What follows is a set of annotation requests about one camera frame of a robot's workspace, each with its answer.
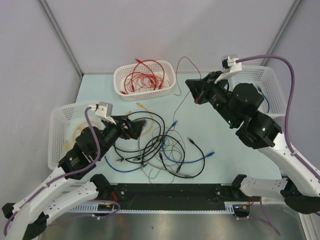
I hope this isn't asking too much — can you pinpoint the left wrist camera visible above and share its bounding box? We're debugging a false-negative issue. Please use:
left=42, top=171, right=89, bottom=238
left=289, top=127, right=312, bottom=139
left=89, top=102, right=117, bottom=125

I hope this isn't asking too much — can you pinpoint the black cable large loop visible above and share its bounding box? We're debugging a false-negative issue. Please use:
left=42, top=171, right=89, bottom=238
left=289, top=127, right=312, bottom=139
left=143, top=136, right=206, bottom=180

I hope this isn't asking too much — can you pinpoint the white basket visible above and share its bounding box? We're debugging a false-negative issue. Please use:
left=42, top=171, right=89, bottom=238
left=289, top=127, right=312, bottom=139
left=229, top=65, right=287, bottom=119
left=113, top=59, right=177, bottom=101
left=47, top=100, right=98, bottom=170

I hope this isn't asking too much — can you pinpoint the thin black wire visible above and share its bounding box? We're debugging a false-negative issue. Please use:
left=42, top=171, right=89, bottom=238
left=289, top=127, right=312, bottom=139
left=146, top=126, right=186, bottom=185

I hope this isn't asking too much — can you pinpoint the blue ethernet cable right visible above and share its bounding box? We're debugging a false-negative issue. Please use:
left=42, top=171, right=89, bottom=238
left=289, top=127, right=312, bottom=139
left=161, top=138, right=216, bottom=165

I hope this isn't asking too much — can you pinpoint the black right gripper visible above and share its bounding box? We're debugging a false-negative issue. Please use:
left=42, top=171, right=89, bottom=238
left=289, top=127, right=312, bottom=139
left=184, top=71, right=238, bottom=127

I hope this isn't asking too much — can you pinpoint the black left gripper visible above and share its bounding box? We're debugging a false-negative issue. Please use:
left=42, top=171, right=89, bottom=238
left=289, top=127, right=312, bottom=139
left=95, top=115, right=145, bottom=160

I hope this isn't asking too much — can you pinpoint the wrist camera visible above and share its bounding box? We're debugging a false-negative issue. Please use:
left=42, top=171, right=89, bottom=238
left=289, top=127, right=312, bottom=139
left=89, top=102, right=117, bottom=125
left=215, top=54, right=242, bottom=83

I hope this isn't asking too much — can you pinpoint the white basket left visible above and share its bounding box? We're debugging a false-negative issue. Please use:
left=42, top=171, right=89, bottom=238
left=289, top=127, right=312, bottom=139
left=47, top=100, right=98, bottom=170

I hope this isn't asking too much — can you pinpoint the yellow cable in left basket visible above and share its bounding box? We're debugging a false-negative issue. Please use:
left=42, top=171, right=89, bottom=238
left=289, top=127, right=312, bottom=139
left=64, top=120, right=101, bottom=153

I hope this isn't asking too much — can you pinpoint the white slotted cable duct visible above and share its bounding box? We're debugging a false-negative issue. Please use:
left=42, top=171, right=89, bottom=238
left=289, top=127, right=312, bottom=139
left=68, top=202, right=249, bottom=215

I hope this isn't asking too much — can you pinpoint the white basket right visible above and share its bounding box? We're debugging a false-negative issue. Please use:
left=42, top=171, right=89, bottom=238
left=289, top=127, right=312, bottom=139
left=229, top=65, right=287, bottom=119

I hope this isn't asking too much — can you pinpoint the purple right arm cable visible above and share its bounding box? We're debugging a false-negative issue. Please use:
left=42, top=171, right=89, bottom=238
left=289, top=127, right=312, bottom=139
left=236, top=54, right=320, bottom=181

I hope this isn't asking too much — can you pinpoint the black cable coil left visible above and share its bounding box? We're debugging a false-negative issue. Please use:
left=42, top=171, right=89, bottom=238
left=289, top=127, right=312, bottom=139
left=113, top=111, right=167, bottom=163

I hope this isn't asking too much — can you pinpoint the thin red wire in basket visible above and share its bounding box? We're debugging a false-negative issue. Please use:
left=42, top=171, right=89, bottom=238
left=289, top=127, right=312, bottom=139
left=122, top=72, right=171, bottom=93

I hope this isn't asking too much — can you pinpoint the red ethernet cable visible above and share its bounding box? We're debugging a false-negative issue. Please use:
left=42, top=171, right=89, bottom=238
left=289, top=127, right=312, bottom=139
left=129, top=59, right=167, bottom=90
left=134, top=57, right=157, bottom=87
left=121, top=71, right=156, bottom=95

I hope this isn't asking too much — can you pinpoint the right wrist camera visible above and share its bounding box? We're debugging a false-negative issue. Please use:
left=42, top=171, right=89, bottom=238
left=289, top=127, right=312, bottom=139
left=215, top=54, right=242, bottom=83

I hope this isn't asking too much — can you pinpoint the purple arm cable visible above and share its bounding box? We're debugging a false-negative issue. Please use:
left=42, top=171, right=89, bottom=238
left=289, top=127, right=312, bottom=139
left=2, top=106, right=102, bottom=237
left=236, top=54, right=320, bottom=181

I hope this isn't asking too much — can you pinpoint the red ethernet cable in basket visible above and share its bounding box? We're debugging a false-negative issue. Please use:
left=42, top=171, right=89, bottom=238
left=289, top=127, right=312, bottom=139
left=129, top=59, right=167, bottom=90

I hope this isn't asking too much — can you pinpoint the blue ethernet cable left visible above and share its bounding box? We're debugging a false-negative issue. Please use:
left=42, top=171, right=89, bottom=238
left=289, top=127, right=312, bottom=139
left=104, top=119, right=180, bottom=174

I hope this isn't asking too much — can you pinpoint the blue ethernet cable in basket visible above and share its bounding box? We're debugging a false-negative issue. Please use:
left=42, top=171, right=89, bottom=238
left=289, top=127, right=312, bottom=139
left=256, top=84, right=271, bottom=113

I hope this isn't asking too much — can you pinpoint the yellow ethernet cable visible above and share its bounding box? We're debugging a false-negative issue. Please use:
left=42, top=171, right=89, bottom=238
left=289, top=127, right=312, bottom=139
left=123, top=102, right=155, bottom=137

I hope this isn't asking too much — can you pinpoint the white basket top centre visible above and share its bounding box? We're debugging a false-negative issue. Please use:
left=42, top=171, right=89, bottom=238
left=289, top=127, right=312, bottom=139
left=113, top=59, right=177, bottom=101

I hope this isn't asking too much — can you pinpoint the grey ethernet cable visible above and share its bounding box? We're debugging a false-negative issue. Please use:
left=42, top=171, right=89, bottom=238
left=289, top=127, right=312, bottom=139
left=137, top=138, right=195, bottom=180

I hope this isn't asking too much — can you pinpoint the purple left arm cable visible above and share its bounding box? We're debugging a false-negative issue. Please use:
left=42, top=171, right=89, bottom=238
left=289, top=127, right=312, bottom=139
left=2, top=106, right=102, bottom=237

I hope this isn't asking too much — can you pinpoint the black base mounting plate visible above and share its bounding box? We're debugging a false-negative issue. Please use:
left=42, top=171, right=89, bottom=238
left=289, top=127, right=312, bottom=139
left=97, top=183, right=250, bottom=212

